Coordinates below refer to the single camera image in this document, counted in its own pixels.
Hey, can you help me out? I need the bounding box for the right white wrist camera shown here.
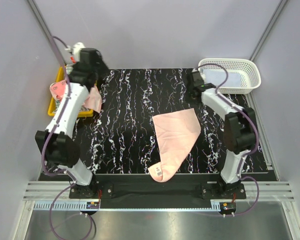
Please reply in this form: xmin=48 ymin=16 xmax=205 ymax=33
xmin=200 ymin=72 xmax=207 ymax=81

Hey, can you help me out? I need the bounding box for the light blue towel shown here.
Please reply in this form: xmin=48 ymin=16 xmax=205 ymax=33
xmin=202 ymin=69 xmax=241 ymax=88

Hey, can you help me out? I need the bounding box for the pink bunny towel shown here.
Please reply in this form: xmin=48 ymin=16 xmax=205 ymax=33
xmin=49 ymin=79 xmax=102 ymax=113

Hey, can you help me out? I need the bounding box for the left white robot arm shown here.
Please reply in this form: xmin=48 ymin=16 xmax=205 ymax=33
xmin=35 ymin=44 xmax=109 ymax=199

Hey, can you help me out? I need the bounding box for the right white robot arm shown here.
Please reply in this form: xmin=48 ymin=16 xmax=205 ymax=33
xmin=186 ymin=69 xmax=259 ymax=199

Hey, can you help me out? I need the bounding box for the slotted white cable duct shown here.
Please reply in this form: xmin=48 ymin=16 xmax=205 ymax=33
xmin=33 ymin=201 xmax=87 ymax=211

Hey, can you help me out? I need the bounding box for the left small circuit board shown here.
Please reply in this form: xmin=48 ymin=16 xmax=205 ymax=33
xmin=86 ymin=201 xmax=100 ymax=209

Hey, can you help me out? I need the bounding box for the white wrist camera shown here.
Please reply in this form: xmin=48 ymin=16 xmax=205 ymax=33
xmin=65 ymin=42 xmax=85 ymax=63
xmin=200 ymin=72 xmax=207 ymax=81

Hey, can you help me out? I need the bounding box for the small circuit board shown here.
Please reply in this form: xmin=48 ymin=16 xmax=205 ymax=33
xmin=221 ymin=202 xmax=236 ymax=211
xmin=86 ymin=201 xmax=100 ymax=209

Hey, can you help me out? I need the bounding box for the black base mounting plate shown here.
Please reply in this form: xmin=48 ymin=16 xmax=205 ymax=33
xmin=69 ymin=173 xmax=247 ymax=211

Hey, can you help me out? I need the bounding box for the white perforated basket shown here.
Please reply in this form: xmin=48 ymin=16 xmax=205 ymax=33
xmin=198 ymin=58 xmax=261 ymax=95

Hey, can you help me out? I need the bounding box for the plain pink towel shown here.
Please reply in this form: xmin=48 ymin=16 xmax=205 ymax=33
xmin=148 ymin=108 xmax=201 ymax=183

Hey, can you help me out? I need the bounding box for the right small circuit board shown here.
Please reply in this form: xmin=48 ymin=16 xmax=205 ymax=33
xmin=221 ymin=202 xmax=236 ymax=211

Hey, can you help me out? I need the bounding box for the yellow plastic bin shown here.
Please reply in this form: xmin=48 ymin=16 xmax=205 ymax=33
xmin=47 ymin=65 xmax=94 ymax=118

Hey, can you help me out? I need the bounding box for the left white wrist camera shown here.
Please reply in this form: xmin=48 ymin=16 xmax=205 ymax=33
xmin=65 ymin=42 xmax=85 ymax=63

